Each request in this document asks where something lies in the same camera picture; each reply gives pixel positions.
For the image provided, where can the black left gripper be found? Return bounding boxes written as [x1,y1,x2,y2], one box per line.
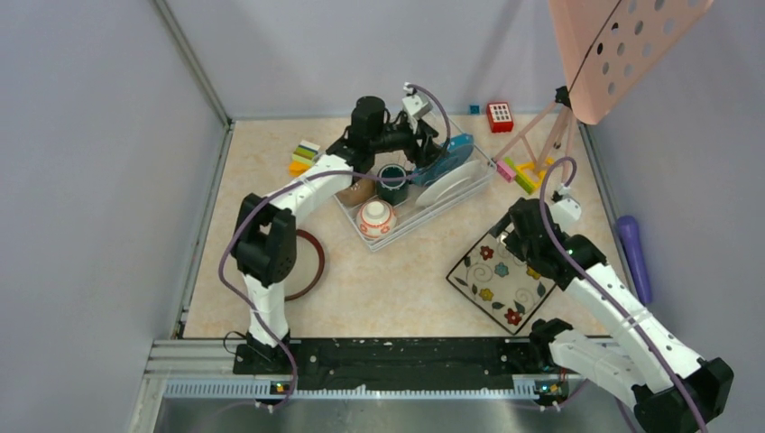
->
[370,116,449,168]

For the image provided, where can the square floral plate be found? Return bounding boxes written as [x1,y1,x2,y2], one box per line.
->
[446,232,557,336]

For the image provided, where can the dark green mug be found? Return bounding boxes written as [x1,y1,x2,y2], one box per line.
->
[375,163,410,207]

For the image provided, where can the blue polka dot plate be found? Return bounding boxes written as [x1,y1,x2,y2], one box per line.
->
[410,134,475,187]

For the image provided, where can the brown speckled bowl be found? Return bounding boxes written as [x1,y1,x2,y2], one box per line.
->
[336,179,376,207]

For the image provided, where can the white printed plate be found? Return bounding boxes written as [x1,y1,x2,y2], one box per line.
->
[415,161,483,207]

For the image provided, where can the orange patterned bowl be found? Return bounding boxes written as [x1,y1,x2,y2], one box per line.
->
[355,199,398,240]

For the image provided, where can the red rimmed round plate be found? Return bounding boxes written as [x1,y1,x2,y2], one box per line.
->
[284,229,326,302]

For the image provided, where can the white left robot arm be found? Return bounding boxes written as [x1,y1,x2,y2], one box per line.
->
[223,86,447,373]

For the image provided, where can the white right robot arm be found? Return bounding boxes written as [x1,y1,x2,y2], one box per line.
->
[490,198,734,432]

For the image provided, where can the yellow triangle toy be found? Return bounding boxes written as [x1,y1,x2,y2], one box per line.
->
[523,158,576,191]

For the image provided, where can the pink toy brick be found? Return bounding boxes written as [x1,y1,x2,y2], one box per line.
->
[495,161,517,183]

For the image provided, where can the striped toy block stack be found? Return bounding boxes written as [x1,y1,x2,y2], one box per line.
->
[288,140,321,177]

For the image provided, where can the red toy block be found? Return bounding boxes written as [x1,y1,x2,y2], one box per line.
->
[485,101,514,134]

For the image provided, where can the pink perforated music stand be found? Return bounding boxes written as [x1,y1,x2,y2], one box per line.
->
[493,0,714,172]

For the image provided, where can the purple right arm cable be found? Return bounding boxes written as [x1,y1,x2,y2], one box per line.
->
[539,157,709,433]

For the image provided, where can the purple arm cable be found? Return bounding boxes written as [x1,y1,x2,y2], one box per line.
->
[539,157,709,433]
[217,83,452,413]

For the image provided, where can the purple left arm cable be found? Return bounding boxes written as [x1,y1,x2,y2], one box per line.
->
[217,83,452,413]

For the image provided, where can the purple handle tool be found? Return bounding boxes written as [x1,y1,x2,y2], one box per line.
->
[616,215,653,305]

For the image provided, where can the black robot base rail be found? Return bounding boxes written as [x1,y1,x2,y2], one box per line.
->
[232,337,571,399]

